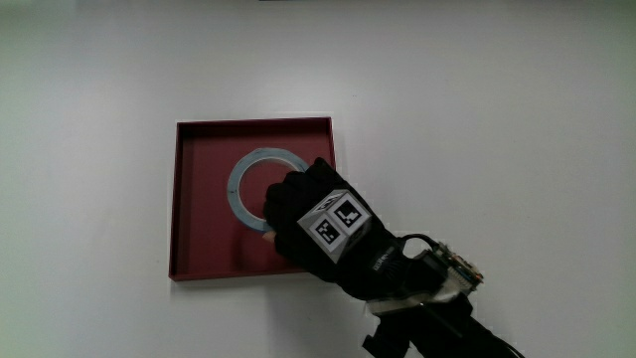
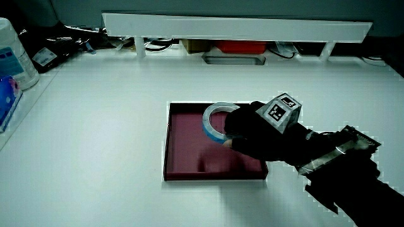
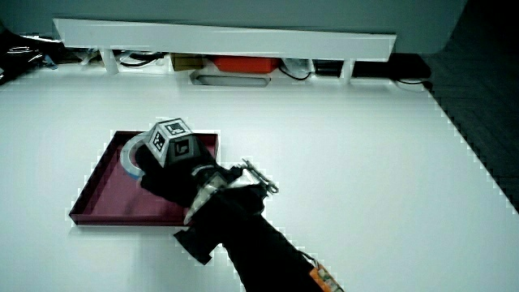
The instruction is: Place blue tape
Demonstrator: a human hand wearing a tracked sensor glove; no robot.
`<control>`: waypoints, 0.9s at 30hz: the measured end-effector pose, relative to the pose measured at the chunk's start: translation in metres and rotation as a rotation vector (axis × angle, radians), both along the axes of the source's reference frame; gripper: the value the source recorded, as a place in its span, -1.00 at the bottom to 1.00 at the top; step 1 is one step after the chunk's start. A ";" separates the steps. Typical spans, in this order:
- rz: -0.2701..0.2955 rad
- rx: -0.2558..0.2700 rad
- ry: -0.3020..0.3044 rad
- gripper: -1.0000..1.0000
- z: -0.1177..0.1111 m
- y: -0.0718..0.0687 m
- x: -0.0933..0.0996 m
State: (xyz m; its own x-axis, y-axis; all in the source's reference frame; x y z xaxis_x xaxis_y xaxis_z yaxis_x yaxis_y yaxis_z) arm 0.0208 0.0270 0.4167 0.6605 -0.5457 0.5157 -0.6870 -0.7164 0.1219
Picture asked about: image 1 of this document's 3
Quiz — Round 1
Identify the person's right hand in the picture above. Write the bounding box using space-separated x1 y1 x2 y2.
261 157 484 302

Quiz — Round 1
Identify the blue tape roll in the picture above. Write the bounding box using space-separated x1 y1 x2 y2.
226 147 311 234

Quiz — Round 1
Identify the person's right forearm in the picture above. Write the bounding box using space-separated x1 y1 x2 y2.
361 292 527 358

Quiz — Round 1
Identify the dark red square tray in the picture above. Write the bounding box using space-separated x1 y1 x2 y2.
168 116 338 282

